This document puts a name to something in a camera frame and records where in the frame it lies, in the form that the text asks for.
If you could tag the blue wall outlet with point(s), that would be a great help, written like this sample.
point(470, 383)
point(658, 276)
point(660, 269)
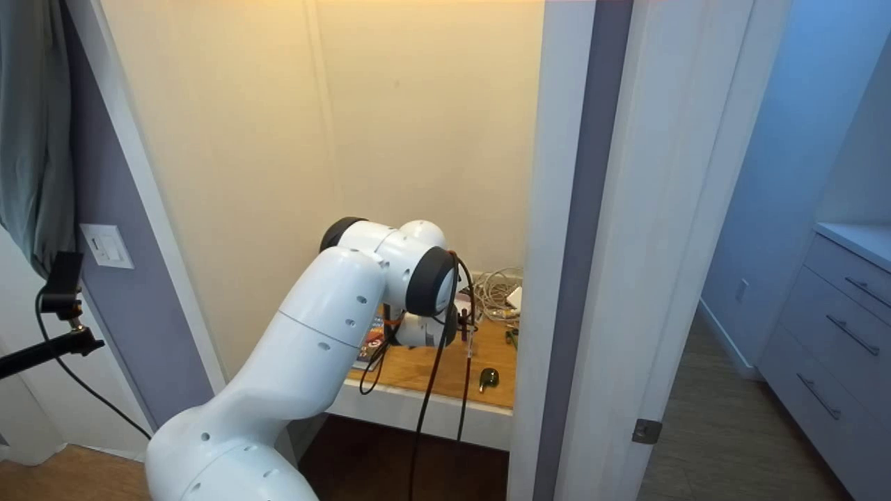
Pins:
point(740, 290)

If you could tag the grey hanging cloth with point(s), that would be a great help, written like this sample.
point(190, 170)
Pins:
point(32, 120)

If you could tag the white dresser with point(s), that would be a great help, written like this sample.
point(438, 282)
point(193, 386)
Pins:
point(836, 353)

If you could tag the metal door strike plate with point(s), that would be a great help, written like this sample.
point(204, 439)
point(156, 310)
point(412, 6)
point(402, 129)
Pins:
point(646, 433)

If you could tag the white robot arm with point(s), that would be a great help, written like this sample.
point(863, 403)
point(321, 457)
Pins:
point(307, 353)

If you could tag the white light switch plate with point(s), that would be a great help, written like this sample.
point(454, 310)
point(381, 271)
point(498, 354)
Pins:
point(105, 247)

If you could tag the black camera on stand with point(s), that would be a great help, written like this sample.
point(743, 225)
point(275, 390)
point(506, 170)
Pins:
point(58, 282)

